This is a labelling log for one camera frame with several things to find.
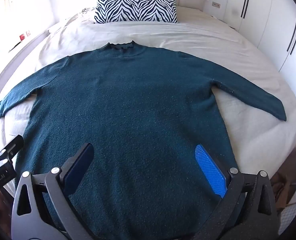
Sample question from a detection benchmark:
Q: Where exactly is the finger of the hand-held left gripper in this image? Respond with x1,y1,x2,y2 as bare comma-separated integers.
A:
1,135,24,161

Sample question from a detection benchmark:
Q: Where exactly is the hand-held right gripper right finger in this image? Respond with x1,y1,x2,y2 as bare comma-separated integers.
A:
194,144,281,240

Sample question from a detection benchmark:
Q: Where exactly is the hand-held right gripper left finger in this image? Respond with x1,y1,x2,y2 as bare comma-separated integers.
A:
10,142,99,240

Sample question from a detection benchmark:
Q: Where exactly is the teal knit sweater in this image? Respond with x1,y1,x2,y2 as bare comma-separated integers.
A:
0,41,287,240

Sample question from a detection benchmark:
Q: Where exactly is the bed with white sheet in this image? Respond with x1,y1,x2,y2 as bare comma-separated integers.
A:
0,5,296,183

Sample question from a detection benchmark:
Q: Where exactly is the white wardrobe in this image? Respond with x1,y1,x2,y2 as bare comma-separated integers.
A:
205,0,296,105

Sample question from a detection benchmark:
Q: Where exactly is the zebra print pillow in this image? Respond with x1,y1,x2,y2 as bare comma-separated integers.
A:
93,0,178,24

